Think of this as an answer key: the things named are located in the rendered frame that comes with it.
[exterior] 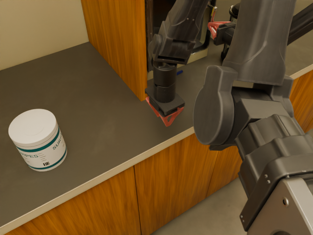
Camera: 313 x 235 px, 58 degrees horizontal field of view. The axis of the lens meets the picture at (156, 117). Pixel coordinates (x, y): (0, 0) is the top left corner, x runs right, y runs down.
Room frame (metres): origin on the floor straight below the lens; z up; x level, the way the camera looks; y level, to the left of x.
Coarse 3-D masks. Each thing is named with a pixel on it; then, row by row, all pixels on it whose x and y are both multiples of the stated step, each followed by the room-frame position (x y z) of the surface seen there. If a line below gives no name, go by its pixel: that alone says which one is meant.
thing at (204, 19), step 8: (160, 0) 0.91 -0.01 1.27; (168, 0) 0.93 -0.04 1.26; (160, 8) 0.91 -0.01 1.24; (168, 8) 0.93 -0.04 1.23; (208, 8) 1.03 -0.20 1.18; (160, 16) 0.91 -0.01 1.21; (208, 16) 1.03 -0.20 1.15; (160, 24) 0.91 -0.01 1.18; (200, 24) 1.01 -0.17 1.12; (200, 32) 1.02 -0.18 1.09; (208, 32) 1.04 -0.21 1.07; (200, 40) 1.02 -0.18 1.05; (208, 40) 1.04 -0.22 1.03; (200, 48) 1.02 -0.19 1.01
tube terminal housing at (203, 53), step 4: (144, 0) 0.89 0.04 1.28; (144, 4) 0.89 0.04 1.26; (200, 52) 1.04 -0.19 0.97; (204, 52) 1.05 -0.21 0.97; (192, 56) 1.02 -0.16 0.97; (196, 56) 1.03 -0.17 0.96; (200, 56) 1.04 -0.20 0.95; (204, 56) 1.06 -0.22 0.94; (188, 60) 1.00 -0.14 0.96; (192, 60) 1.02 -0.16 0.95; (180, 64) 0.98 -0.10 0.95; (148, 72) 0.89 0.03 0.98; (152, 72) 0.91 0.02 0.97; (148, 76) 0.89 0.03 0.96; (152, 76) 0.90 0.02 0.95
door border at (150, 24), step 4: (148, 0) 0.88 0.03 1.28; (152, 0) 0.89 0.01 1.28; (148, 4) 0.88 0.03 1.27; (152, 4) 0.89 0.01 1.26; (148, 8) 0.88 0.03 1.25; (152, 8) 0.89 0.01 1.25; (148, 12) 0.88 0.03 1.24; (152, 12) 0.89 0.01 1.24; (148, 16) 0.88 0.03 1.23; (152, 16) 0.89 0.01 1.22; (148, 20) 0.88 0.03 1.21; (152, 20) 0.89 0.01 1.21; (148, 24) 0.88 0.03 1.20; (152, 24) 0.89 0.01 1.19; (148, 28) 0.88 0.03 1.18; (152, 28) 0.89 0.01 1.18; (152, 32) 0.89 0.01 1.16; (152, 36) 0.89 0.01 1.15; (148, 40) 0.88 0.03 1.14; (148, 52) 0.88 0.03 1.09; (148, 64) 0.88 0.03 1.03; (152, 68) 0.89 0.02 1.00
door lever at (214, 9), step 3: (207, 6) 1.02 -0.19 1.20; (210, 6) 1.00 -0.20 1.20; (213, 6) 0.99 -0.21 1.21; (213, 9) 0.98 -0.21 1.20; (216, 9) 0.98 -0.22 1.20; (213, 12) 0.98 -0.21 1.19; (210, 15) 0.99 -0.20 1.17; (213, 15) 0.98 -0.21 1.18; (210, 18) 0.98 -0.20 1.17; (213, 18) 0.98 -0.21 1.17; (210, 21) 0.98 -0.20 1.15; (213, 21) 0.98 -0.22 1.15; (207, 27) 0.98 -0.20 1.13
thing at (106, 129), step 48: (240, 0) 1.60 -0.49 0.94; (288, 48) 1.12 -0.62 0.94; (0, 96) 0.80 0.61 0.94; (48, 96) 0.80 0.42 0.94; (96, 96) 0.80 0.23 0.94; (192, 96) 0.80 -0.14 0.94; (0, 144) 0.57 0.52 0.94; (96, 144) 0.57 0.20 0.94; (144, 144) 0.57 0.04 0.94; (0, 192) 0.39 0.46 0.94; (48, 192) 0.39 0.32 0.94
